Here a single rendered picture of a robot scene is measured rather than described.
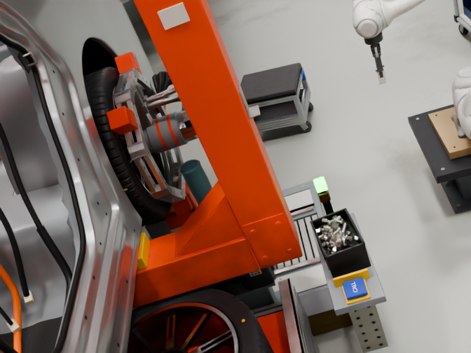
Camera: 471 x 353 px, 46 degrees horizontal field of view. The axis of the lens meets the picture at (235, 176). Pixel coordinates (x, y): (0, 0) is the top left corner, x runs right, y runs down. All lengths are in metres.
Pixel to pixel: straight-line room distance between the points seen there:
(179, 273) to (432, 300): 1.05
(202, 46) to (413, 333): 1.41
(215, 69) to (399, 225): 1.47
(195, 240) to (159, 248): 0.18
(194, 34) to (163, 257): 0.84
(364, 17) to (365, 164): 1.19
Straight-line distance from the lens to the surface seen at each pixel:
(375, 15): 2.15
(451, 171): 2.52
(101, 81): 2.19
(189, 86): 1.57
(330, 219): 2.05
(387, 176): 3.03
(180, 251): 1.95
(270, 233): 1.88
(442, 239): 2.65
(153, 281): 2.03
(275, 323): 2.16
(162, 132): 2.26
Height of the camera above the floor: 1.90
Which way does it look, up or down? 34 degrees down
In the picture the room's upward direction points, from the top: 24 degrees counter-clockwise
